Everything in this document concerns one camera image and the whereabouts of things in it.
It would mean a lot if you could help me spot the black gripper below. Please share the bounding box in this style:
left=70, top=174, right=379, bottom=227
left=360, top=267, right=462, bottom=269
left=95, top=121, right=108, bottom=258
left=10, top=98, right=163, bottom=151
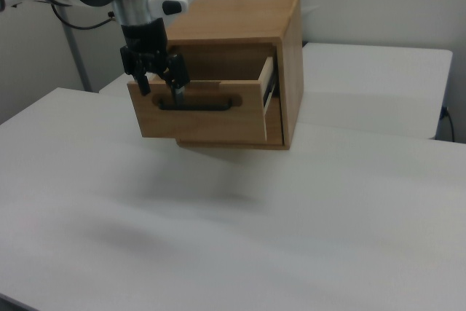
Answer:
left=120, top=19, right=191, bottom=109

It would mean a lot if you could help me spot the black metal handle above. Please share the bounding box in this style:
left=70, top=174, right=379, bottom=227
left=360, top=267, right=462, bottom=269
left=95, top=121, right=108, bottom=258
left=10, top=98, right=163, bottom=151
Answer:
left=127, top=54, right=282, bottom=143

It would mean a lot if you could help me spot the wooden drawer cabinet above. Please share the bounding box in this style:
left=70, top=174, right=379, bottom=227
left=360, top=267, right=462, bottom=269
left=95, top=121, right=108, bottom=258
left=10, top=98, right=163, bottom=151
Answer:
left=165, top=0, right=305, bottom=151

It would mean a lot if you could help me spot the grey aluminium frame post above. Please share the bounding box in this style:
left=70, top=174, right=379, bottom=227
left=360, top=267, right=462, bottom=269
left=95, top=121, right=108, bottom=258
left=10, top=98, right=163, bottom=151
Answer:
left=62, top=23, right=92, bottom=92

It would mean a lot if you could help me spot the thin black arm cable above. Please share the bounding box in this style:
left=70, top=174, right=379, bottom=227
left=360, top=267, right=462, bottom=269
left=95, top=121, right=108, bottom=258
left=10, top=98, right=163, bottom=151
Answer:
left=50, top=4, right=118, bottom=31

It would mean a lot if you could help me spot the black wall cable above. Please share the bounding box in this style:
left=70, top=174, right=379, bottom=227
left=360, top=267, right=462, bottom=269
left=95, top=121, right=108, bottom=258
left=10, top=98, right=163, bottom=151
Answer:
left=441, top=106, right=457, bottom=143

